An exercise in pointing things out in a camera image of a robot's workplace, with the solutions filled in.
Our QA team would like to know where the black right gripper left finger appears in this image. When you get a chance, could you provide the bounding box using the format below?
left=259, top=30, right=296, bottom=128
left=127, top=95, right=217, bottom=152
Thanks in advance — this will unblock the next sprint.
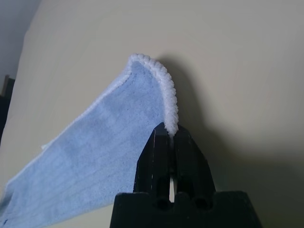
left=133, top=122, right=172, bottom=200

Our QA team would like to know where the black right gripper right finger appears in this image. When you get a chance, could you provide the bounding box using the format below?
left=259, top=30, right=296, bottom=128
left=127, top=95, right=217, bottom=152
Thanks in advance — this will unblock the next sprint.
left=174, top=125, right=217, bottom=194

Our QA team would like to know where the light blue towel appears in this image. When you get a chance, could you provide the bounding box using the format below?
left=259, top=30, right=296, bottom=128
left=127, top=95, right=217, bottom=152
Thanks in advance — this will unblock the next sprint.
left=0, top=52, right=179, bottom=228

